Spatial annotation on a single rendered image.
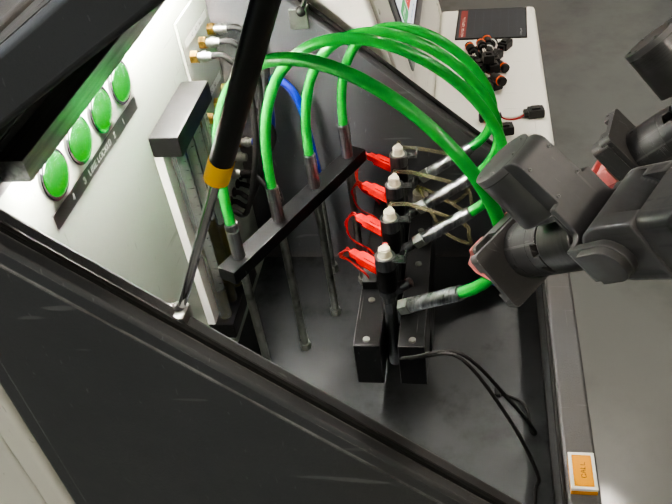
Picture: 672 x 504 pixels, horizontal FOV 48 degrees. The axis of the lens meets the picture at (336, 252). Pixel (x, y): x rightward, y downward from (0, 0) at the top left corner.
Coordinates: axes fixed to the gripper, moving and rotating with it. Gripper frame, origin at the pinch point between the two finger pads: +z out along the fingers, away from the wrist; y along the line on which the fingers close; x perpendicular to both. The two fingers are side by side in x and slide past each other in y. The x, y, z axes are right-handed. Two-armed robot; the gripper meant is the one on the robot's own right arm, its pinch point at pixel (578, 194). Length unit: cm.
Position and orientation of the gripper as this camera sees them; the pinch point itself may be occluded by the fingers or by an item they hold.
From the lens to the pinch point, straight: 93.7
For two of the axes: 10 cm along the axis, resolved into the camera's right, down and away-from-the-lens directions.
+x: -3.8, 6.3, -6.8
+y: -7.4, -6.4, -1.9
